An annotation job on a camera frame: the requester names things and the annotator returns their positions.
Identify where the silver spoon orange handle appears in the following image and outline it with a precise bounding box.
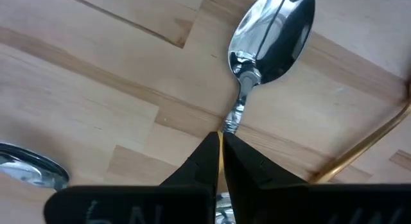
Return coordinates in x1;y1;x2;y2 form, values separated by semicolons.
0;142;71;191
219;0;317;186

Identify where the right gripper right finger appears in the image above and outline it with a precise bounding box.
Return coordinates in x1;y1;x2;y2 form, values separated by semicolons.
223;132;411;224

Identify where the gold spoon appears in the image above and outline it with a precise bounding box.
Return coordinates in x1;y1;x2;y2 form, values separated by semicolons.
308;100;411;185

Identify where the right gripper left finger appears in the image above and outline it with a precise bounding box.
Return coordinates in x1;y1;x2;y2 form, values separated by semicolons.
43;131;223;224

